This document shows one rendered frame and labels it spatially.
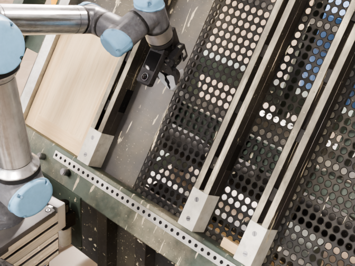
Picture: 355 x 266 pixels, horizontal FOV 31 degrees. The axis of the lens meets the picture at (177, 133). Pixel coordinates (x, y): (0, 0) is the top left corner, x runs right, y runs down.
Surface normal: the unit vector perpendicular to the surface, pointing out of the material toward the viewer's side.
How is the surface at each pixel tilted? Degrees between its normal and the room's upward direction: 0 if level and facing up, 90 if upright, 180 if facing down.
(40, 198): 98
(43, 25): 95
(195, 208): 59
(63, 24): 95
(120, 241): 90
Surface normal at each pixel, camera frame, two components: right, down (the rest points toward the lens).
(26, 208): 0.68, 0.51
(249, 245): -0.55, -0.15
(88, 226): -0.68, 0.33
